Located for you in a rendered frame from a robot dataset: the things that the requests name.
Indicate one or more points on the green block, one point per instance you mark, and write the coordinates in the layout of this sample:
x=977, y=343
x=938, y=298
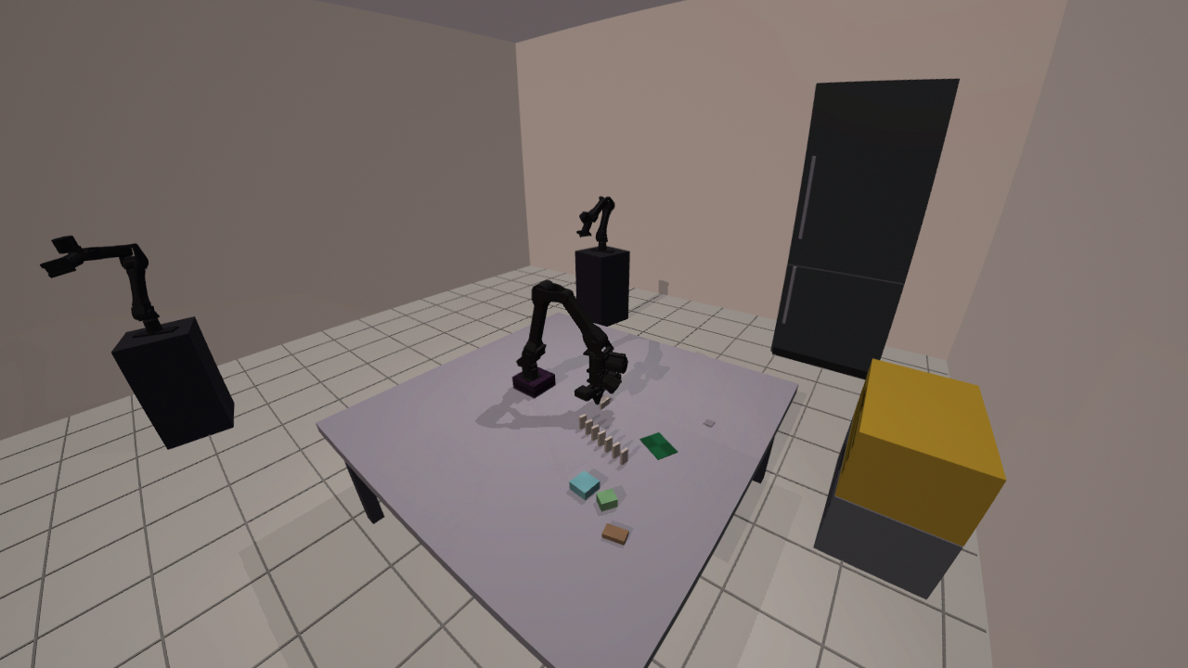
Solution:
x=606, y=499

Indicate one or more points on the green flat mat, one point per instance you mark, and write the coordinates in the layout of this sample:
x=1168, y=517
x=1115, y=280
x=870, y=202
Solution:
x=659, y=446

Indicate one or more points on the teal block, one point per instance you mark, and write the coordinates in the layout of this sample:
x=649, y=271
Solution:
x=584, y=485

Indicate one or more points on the brown rectangular block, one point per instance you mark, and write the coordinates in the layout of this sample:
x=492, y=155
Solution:
x=616, y=534

